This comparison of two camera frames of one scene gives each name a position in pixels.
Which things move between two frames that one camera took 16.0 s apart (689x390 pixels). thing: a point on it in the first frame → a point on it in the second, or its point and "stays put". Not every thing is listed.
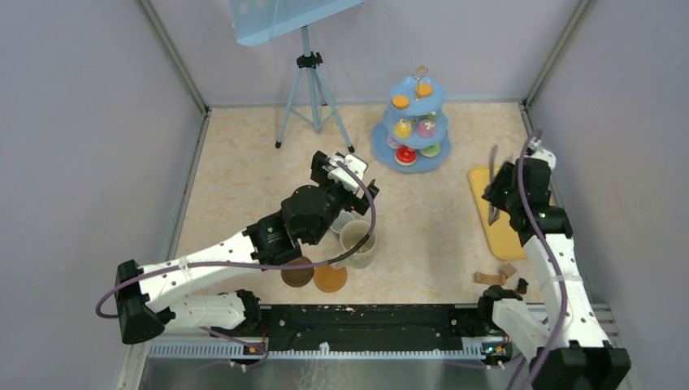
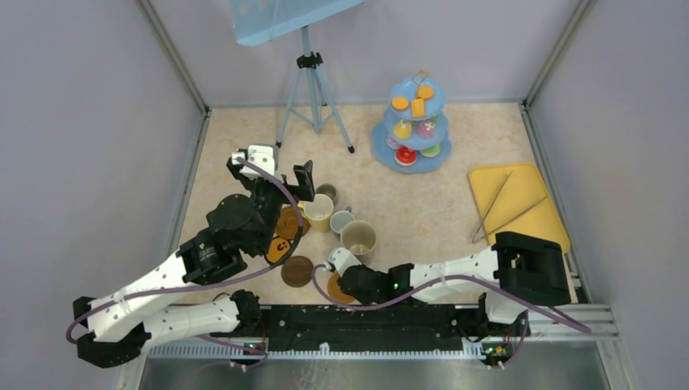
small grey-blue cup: (344, 217) stays put
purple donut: (392, 143) stays put
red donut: (405, 156) stays put
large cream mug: (351, 235) stays put
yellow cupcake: (403, 128) stays put
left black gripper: (320, 175) → (305, 191)
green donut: (431, 150) stays put
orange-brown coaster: (328, 279) → (335, 292)
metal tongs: (493, 213) → (474, 240)
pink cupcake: (426, 128) stays put
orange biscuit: (425, 89) stays put
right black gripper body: (500, 192) → (371, 300)
